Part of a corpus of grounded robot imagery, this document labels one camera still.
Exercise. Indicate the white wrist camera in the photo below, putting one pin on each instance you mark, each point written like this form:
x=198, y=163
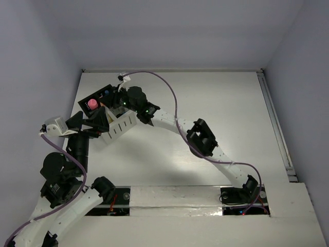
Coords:
x=124, y=79
x=56, y=127

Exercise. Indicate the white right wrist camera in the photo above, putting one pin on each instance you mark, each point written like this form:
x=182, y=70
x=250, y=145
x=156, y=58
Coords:
x=124, y=79

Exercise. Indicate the white slotted organizer box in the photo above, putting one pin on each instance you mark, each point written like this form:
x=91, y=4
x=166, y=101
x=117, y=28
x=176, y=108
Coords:
x=119, y=126

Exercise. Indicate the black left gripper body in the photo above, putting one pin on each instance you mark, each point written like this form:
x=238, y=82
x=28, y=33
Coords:
x=80, y=126

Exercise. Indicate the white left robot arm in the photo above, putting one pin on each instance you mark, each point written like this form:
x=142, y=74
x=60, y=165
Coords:
x=64, y=198

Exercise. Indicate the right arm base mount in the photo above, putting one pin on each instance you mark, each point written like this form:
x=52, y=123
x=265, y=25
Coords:
x=251, y=199

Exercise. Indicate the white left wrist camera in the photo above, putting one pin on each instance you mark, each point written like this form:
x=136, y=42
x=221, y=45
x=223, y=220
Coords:
x=56, y=127

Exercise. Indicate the black slotted organizer box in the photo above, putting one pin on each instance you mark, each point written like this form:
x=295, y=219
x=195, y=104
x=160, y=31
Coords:
x=97, y=96

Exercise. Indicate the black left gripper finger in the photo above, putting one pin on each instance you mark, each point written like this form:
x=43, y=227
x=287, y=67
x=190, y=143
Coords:
x=98, y=121
x=76, y=121

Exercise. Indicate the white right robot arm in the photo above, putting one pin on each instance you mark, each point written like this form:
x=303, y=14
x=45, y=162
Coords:
x=199, y=137

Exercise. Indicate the pink-capped marker tube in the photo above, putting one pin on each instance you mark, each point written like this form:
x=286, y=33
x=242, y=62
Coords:
x=92, y=104

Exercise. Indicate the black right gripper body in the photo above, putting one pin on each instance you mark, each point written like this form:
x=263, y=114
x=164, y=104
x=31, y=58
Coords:
x=121, y=99

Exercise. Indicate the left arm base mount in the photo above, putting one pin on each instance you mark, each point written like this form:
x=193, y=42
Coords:
x=116, y=202

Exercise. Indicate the aluminium rail at wall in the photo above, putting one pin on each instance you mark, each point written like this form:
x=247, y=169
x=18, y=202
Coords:
x=290, y=170

